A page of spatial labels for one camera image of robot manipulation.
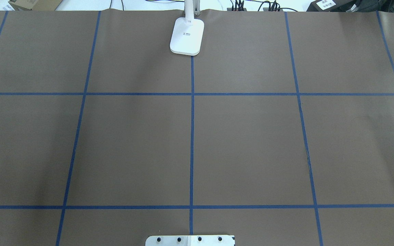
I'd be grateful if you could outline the white desk lamp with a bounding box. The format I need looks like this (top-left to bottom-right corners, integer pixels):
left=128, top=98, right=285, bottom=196
left=169, top=0, right=205, bottom=56

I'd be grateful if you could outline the brown paper table cover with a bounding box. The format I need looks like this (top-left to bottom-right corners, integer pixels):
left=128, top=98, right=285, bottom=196
left=0, top=9, right=394, bottom=246

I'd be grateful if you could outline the left black usb hub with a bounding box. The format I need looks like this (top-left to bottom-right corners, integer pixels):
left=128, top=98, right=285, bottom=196
left=227, top=0, right=247, bottom=12

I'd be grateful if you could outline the black usb hub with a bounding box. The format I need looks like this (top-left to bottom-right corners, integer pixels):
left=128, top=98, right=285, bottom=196
left=260, top=0, right=283, bottom=12
left=227, top=0, right=247, bottom=12

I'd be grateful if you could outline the right black usb hub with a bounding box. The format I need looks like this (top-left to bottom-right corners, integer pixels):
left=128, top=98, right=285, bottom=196
left=260, top=0, right=283, bottom=12

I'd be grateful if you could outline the black device with label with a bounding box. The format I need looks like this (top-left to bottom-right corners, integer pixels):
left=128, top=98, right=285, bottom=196
left=306, top=0, right=357, bottom=12

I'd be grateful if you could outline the cardboard box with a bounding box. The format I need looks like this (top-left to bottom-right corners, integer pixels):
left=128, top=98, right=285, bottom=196
left=8, top=0, right=62, bottom=11

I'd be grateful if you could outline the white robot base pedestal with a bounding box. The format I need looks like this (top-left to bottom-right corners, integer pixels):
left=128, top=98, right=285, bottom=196
left=145, top=235, right=236, bottom=246

